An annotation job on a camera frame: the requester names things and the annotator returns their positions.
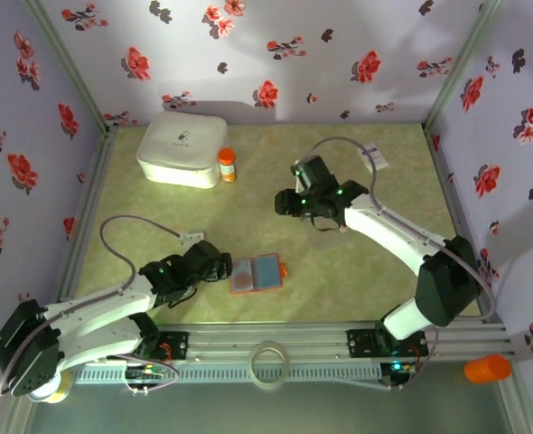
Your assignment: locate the orange pill bottle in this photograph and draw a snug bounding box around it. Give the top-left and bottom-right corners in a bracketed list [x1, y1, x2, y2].
[217, 147, 238, 183]

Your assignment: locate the aluminium frame post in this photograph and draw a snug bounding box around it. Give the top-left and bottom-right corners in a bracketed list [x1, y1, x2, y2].
[22, 0, 119, 137]
[422, 0, 506, 132]

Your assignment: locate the slotted grey cable duct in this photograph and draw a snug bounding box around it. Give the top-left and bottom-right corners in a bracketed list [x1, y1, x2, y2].
[73, 363, 384, 386]

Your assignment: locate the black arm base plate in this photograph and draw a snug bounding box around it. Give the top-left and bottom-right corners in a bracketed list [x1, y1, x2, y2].
[346, 328, 429, 359]
[107, 331, 190, 362]

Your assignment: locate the arm lavender cable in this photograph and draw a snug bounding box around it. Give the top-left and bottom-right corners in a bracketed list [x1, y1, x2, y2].
[306, 137, 498, 391]
[0, 215, 186, 397]

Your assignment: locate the aluminium side rail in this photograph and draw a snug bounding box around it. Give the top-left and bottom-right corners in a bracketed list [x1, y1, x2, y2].
[422, 122, 505, 326]
[51, 125, 119, 307]

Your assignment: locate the right arm lavender cable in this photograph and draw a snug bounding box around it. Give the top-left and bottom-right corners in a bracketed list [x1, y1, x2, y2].
[306, 137, 498, 391]

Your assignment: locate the aluminium frame rail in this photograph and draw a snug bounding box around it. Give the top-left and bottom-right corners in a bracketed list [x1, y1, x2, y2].
[20, 319, 517, 363]

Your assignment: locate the left arm lavender cable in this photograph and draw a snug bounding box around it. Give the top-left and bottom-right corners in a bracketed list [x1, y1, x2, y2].
[0, 215, 186, 397]

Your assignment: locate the orange plastic cup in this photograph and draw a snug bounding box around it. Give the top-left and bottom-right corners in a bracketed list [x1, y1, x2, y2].
[463, 354, 513, 385]

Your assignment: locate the orange card holder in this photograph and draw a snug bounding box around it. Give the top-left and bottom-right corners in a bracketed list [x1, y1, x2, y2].
[228, 252, 289, 297]

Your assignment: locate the white medicine box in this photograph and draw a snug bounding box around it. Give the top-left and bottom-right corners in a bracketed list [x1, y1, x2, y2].
[135, 110, 229, 190]

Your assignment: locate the clear tape roll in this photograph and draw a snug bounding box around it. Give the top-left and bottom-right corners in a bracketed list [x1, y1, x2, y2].
[250, 340, 292, 390]

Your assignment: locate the green circuit board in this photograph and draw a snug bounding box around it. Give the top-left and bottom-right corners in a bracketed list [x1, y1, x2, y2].
[380, 360, 419, 376]
[125, 363, 169, 382]

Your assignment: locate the small white paper packet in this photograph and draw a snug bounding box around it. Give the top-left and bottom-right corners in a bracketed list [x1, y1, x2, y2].
[355, 142, 389, 174]

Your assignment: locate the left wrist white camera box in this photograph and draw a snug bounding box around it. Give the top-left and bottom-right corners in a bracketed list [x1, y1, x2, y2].
[179, 229, 208, 246]

